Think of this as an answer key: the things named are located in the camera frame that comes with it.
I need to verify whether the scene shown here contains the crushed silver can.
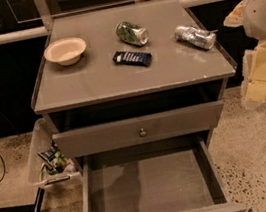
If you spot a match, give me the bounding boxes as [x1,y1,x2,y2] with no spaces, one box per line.
[174,25,217,50]

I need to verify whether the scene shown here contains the white paper bowl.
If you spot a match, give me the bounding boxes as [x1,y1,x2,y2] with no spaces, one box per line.
[43,37,87,66]

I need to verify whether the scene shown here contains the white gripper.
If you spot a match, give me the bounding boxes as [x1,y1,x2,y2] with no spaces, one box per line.
[223,0,266,110]

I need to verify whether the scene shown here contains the green soda can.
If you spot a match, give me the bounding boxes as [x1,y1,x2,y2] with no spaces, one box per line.
[115,21,149,46]

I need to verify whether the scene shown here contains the clear plastic bin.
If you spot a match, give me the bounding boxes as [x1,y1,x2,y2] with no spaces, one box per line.
[18,113,83,192]

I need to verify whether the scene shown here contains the grey drawer cabinet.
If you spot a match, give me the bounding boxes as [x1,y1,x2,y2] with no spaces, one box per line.
[17,0,262,212]

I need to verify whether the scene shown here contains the open grey middle drawer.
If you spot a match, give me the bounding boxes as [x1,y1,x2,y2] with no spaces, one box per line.
[83,134,246,212]

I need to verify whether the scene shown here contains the snack packets in bin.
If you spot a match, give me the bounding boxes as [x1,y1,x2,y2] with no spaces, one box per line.
[38,141,76,179]

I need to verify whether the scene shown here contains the grey top drawer with knob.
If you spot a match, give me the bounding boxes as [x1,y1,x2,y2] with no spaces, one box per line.
[52,100,223,158]

